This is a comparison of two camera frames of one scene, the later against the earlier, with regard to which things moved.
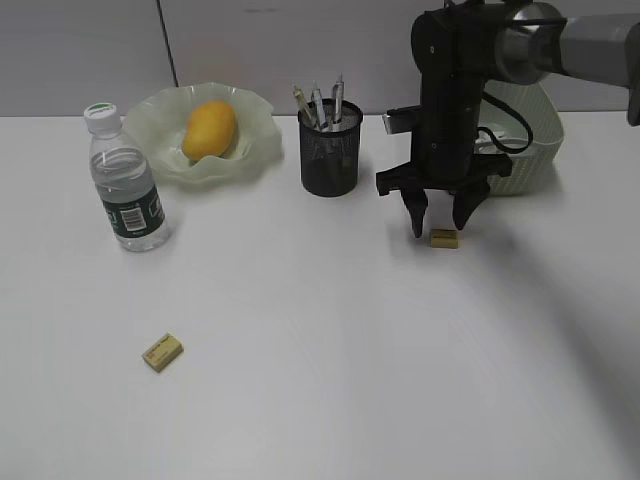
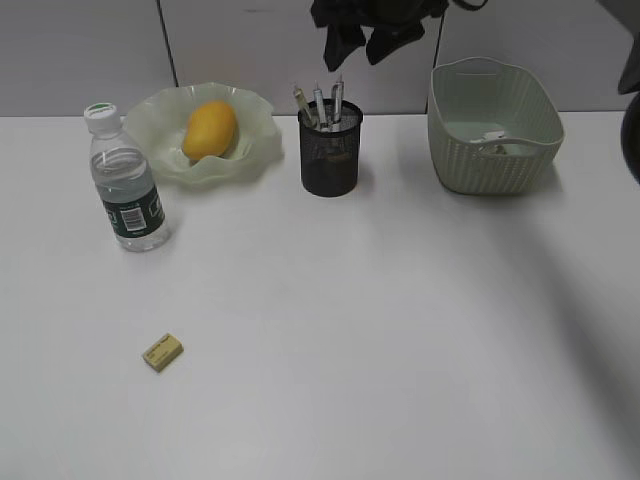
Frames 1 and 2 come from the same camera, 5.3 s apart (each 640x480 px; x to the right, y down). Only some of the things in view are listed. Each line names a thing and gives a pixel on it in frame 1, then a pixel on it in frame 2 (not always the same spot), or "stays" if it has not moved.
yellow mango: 210,130 stays
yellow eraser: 163,352 stays
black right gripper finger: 467,199 → 384,40
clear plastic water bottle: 125,184 stays
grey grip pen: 338,96 stays
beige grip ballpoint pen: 303,105 stays
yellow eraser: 444,239 → 337,156
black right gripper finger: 417,203 → 340,42
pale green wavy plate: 155,124 stays
